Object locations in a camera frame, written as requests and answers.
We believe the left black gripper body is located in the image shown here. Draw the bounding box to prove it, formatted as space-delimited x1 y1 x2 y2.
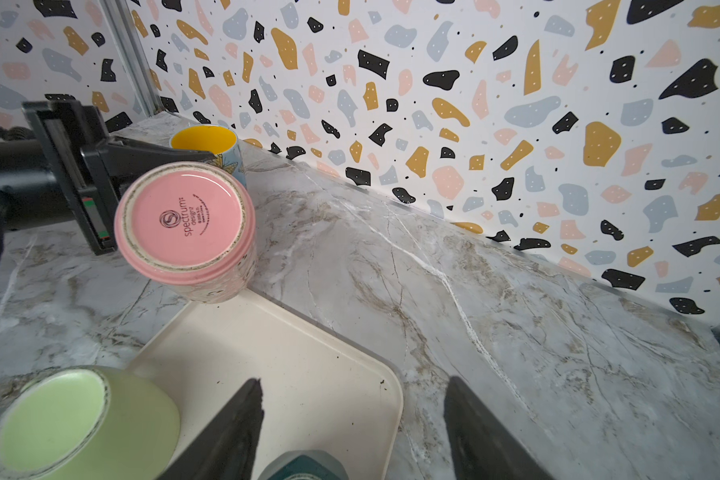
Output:
22 100 119 255

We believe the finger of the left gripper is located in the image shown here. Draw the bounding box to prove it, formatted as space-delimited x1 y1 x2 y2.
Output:
98 136 216 198

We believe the light green mug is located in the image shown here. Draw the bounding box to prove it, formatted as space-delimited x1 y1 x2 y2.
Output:
0 366 180 479

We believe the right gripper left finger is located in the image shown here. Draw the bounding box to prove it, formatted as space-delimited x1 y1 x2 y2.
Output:
159 378 264 480

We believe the light blue yellow-inside mug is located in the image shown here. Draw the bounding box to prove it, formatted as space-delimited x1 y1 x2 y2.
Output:
170 125 247 187

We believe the pink patterned mug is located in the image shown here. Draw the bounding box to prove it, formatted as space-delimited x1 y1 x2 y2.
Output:
114 162 257 303

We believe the cream plastic tray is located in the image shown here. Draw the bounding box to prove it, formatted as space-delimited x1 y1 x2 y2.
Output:
127 290 404 479

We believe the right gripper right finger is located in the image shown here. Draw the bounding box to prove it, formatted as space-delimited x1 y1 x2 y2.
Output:
444 376 551 479

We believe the dark green mug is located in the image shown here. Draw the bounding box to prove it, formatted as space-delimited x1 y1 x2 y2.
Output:
259 450 349 480

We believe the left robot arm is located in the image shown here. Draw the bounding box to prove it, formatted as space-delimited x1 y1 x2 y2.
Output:
0 100 215 260

